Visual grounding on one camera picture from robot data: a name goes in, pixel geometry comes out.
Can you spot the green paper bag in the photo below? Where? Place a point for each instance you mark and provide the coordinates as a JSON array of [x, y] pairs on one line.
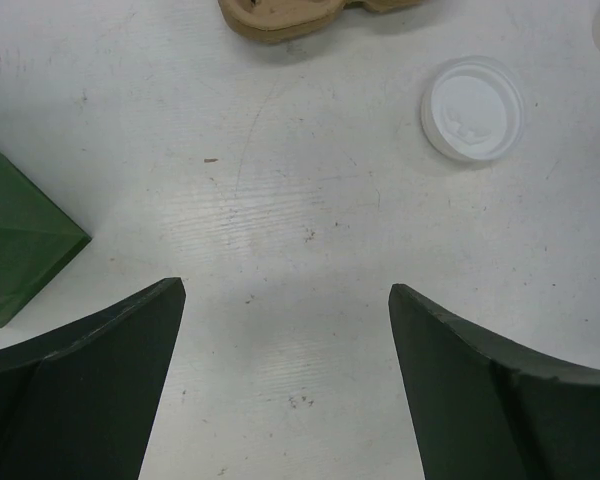
[[37, 240]]

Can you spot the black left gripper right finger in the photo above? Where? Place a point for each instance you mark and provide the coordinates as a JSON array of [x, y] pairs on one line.
[[486, 407]]

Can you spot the brown cardboard cup carrier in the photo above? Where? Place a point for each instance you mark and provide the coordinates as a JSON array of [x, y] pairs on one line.
[[278, 21]]

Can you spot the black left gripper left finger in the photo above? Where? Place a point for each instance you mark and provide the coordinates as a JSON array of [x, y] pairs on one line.
[[79, 401]]

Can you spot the translucent plastic lid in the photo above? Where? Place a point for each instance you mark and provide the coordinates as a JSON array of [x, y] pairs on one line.
[[473, 110]]

